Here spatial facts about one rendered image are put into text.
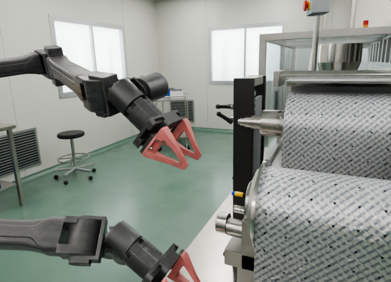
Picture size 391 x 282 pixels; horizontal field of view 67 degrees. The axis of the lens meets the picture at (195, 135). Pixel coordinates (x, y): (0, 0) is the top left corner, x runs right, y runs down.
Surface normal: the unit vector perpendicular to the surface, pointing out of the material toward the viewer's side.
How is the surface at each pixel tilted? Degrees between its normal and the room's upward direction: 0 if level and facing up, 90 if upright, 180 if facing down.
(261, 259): 90
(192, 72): 90
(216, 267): 0
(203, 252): 0
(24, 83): 90
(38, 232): 43
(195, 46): 90
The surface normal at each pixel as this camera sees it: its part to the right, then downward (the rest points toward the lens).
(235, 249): -0.03, -0.97
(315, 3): -0.12, 0.24
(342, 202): -0.32, -0.51
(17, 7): 0.91, 0.07
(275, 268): -0.41, 0.23
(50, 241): 0.14, -0.55
